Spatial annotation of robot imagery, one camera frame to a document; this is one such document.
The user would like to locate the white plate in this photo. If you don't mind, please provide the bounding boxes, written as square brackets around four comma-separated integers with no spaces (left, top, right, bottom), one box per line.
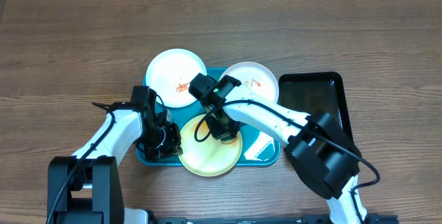
[145,48,207,108]
[220,62,279,103]

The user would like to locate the yellow plate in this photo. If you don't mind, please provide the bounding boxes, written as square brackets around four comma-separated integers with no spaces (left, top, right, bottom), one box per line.
[179,115,242,177]

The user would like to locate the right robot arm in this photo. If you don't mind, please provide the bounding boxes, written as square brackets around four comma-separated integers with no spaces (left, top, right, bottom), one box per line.
[189,73,367,223]

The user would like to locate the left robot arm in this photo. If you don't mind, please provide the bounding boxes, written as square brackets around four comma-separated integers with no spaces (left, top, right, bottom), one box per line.
[46,86,182,223]

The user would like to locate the teal plastic tray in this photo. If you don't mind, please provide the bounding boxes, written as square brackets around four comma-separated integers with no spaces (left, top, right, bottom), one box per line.
[135,66,281,167]

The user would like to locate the black plastic tray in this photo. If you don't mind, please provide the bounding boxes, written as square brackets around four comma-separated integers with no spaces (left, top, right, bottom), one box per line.
[278,72,353,138]

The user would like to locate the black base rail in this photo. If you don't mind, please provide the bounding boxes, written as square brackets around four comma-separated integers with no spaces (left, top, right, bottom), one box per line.
[148,213,400,224]

